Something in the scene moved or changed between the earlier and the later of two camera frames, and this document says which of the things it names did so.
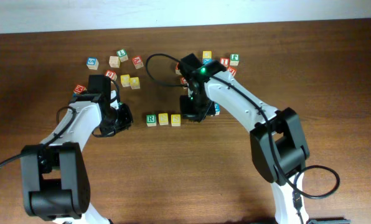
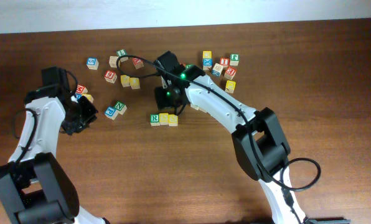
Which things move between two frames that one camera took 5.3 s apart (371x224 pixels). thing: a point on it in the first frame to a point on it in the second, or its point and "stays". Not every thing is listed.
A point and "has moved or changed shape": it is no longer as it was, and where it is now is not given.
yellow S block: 163,119 stays
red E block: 232,70 stays
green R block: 150,120 has moved or changed shape
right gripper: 187,111 to 163,102
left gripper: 127,119 to 71,127
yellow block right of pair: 134,83 stays
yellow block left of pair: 125,80 stays
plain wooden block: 114,61 stays
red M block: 79,88 stays
